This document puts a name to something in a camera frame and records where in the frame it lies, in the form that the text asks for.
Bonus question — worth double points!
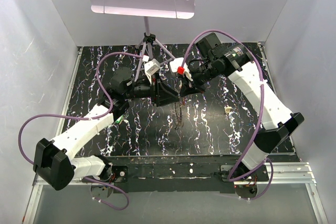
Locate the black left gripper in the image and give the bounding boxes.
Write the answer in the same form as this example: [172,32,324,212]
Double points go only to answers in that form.
[124,71,180,106]

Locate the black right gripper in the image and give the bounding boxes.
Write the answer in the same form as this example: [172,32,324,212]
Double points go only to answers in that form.
[179,59,222,98]

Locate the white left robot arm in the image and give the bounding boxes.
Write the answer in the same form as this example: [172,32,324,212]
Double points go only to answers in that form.
[33,67,180,190]

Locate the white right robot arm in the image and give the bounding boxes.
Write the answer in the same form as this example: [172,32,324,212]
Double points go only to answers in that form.
[176,29,305,182]

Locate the cream key tag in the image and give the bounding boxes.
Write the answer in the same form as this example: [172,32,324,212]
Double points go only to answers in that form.
[225,106,232,114]

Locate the green key tag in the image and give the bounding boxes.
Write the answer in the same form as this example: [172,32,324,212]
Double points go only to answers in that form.
[115,116,123,124]

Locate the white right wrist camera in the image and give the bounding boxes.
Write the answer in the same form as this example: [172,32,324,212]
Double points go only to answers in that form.
[169,57,193,81]

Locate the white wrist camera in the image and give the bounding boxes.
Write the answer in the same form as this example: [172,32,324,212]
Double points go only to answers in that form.
[169,57,193,81]
[144,59,160,84]

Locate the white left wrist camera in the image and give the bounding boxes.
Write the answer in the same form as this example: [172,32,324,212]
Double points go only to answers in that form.
[144,59,160,84]

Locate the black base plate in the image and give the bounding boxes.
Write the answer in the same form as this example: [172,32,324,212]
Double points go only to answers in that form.
[104,155,271,195]

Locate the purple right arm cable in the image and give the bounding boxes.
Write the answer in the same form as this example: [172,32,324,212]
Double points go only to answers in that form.
[182,29,275,200]

